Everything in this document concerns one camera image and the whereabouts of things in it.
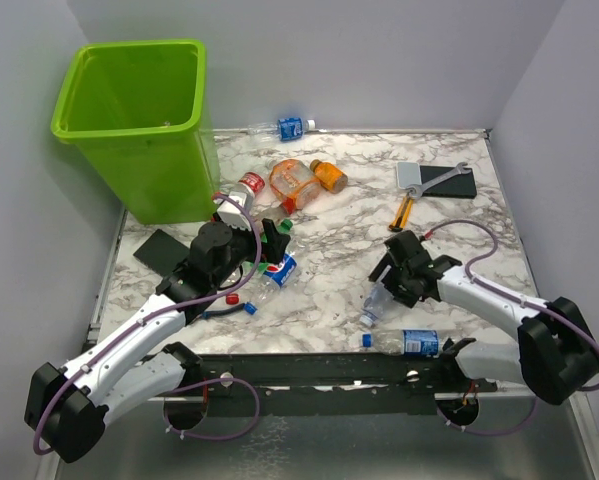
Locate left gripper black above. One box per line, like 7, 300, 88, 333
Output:
213, 212, 290, 288

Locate pepsi bottle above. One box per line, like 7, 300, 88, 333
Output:
249, 253, 298, 311

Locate green plastic bottle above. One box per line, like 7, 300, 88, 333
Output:
278, 218, 293, 233

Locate clear crushed water bottle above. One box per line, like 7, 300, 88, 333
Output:
360, 283, 393, 328

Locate crushed orange label bottle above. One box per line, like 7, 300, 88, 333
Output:
269, 159, 323, 215

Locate blue label bottle front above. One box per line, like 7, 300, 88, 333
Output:
361, 329, 455, 357

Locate blue label bottle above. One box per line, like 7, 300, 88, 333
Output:
361, 329, 455, 357
248, 117, 316, 143

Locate orange juice bottle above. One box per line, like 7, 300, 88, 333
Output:
310, 159, 348, 194

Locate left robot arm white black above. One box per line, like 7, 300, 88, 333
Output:
24, 219, 290, 463

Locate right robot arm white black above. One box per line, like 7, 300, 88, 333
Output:
368, 230, 599, 405

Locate green plastic bin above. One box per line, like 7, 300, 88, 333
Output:
50, 38, 220, 225

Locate small red label bottle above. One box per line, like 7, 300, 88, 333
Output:
260, 203, 291, 224

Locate yellow black utility knife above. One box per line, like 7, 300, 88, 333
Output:
388, 195, 414, 232

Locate blue bottle cap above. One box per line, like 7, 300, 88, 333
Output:
244, 302, 258, 315

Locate red bottle cap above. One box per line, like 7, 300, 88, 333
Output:
225, 293, 240, 305

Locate red label clear bottle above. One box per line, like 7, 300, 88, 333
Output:
229, 171, 265, 211

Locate silver wrench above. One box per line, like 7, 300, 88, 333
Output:
406, 162, 472, 199

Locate grey rectangular plate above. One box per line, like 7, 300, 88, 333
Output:
396, 161, 421, 190

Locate black foam block right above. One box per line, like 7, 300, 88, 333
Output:
420, 166, 477, 199

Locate black foam block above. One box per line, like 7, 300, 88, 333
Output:
133, 229, 189, 277
420, 166, 477, 199

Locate black foam block left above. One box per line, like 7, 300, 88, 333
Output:
133, 229, 189, 277

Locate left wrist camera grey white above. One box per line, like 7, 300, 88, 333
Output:
216, 191, 254, 231

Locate blue handled pliers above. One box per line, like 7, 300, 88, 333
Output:
200, 303, 245, 320

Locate blue label bottle by wall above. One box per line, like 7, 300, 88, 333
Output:
248, 117, 316, 143

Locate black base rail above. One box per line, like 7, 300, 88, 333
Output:
158, 342, 497, 427

